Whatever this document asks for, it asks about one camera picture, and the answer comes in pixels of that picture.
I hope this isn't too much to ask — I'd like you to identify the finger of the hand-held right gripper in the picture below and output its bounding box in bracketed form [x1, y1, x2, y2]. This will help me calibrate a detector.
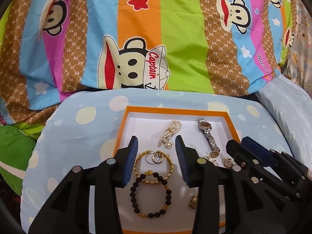
[241, 136, 312, 189]
[226, 140, 303, 201]

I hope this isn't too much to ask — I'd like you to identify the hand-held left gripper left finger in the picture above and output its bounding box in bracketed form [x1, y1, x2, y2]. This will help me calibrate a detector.
[28, 135, 139, 234]

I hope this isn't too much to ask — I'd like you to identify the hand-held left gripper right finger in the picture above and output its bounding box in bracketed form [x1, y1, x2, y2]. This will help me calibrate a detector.
[175, 135, 285, 234]

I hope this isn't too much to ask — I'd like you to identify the gold bangle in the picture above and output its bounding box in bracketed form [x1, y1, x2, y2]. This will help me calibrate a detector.
[134, 151, 174, 186]

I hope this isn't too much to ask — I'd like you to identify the black bead bracelet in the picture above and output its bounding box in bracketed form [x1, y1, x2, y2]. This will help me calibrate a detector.
[130, 172, 173, 220]

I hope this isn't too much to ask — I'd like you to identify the orange jewelry box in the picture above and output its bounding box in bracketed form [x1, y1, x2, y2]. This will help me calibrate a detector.
[113, 106, 245, 234]

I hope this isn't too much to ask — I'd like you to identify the gold watch band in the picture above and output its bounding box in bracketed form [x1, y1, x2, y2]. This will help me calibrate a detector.
[189, 194, 199, 209]

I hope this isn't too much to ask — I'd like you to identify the silver wristwatch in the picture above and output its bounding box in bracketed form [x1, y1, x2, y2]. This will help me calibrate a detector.
[197, 118, 220, 158]

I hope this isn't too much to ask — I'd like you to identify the light blue sheet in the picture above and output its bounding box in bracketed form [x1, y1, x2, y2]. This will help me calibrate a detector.
[256, 74, 312, 171]

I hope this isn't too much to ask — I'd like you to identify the floral cloth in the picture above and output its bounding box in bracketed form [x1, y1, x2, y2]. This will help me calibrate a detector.
[280, 0, 312, 93]

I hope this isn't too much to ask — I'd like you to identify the green cloth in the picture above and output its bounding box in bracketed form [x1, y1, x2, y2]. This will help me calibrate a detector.
[0, 124, 40, 196]

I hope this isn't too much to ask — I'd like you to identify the colourful striped cartoon blanket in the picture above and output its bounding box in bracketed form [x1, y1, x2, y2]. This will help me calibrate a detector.
[0, 0, 296, 127]

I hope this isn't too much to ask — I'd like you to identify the dark patterned cloth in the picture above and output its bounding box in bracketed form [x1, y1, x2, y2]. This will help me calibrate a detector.
[0, 188, 23, 227]

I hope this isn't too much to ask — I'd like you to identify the pearl bracelet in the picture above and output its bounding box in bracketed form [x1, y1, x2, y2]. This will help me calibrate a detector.
[158, 120, 183, 150]

